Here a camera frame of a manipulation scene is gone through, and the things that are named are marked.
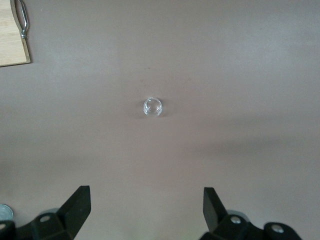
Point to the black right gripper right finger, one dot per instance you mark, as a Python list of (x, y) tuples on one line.
[(225, 227)]

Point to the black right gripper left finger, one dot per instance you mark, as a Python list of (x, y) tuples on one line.
[(62, 225)]

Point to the small clear glass cup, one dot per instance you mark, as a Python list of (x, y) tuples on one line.
[(152, 107)]

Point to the green sleeved glass bottle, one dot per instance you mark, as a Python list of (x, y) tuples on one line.
[(5, 213)]

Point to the brown table cover sheet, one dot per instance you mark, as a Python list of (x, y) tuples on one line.
[(200, 75)]

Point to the wooden cutting board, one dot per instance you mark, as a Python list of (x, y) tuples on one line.
[(10, 47)]

